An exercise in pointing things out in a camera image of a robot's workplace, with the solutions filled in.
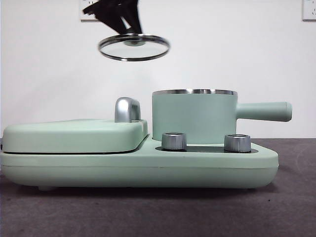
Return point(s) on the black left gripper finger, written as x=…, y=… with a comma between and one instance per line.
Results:
x=114, y=21
x=134, y=14

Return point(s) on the mint green grill lid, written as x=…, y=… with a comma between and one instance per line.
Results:
x=74, y=135

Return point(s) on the silver control knob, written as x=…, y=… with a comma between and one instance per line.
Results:
x=237, y=143
x=174, y=142

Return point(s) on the black control panel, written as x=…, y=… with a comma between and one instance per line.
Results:
x=205, y=149

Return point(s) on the mint green breakfast machine base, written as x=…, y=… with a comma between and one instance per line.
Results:
x=148, y=170

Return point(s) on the white wall socket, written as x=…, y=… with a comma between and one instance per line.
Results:
x=309, y=10
x=86, y=16

